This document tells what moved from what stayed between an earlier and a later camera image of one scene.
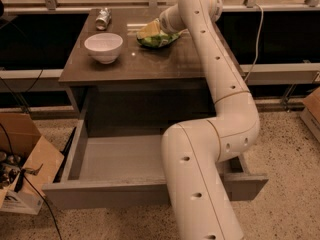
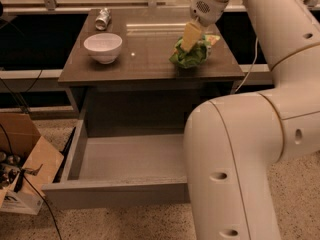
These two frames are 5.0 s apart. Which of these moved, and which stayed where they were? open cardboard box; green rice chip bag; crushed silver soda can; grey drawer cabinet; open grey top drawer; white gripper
Moved: white gripper; green rice chip bag
Stayed: open cardboard box; open grey top drawer; grey drawer cabinet; crushed silver soda can
